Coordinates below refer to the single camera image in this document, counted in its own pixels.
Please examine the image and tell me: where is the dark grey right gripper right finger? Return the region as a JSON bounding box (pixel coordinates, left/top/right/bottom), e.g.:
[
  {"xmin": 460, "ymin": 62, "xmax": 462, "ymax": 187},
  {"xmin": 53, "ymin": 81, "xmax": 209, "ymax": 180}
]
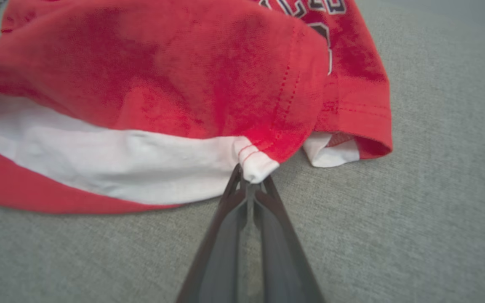
[{"xmin": 249, "ymin": 175, "xmax": 325, "ymax": 303}]

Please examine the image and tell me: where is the red and white t-shirt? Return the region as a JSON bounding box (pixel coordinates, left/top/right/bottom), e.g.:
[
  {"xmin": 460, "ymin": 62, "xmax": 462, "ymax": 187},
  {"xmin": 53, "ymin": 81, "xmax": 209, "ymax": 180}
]
[{"xmin": 0, "ymin": 0, "xmax": 393, "ymax": 214}]

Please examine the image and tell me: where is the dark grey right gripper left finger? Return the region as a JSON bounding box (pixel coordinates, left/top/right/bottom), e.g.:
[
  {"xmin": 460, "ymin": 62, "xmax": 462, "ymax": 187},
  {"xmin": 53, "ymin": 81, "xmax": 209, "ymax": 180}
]
[{"xmin": 177, "ymin": 164, "xmax": 250, "ymax": 303}]

